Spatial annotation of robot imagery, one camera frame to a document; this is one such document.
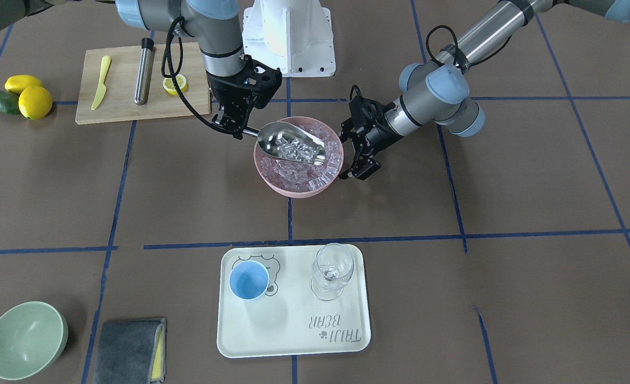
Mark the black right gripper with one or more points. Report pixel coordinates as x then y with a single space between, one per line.
225 89

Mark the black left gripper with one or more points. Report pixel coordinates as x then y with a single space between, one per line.
383 134

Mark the metal ice scoop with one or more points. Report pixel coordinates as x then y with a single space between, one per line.
288 142

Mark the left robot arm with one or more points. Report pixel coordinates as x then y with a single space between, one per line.
433 92

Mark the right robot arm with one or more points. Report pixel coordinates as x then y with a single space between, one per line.
216 26

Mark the pink bowl of ice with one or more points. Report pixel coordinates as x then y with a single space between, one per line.
300 180

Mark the blue plastic cup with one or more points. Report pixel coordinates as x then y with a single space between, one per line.
249 280

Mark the lemon half slice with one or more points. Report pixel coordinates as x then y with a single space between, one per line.
172 84

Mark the clear wine glass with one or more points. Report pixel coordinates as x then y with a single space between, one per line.
332 269

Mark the steel cylinder muddler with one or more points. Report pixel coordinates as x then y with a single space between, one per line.
145 71

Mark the wooden cutting board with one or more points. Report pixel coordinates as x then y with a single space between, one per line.
118 104

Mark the yellow plastic knife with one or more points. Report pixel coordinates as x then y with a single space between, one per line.
101 88

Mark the cream serving tray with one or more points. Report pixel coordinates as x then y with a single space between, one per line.
287 318

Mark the yellow lemon front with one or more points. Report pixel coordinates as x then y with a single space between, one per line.
35 102

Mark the yellow lemon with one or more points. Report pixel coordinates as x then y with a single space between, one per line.
35 102
18 83

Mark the yellow lemon back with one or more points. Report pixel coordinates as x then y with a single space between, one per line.
18 83

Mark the green avocado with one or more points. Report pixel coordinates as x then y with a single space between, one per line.
9 103

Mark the grey folded cloth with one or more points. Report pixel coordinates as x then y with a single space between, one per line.
132 351

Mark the green ceramic bowl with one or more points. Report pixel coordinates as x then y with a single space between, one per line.
32 336

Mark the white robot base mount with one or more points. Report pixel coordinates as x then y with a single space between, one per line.
295 37

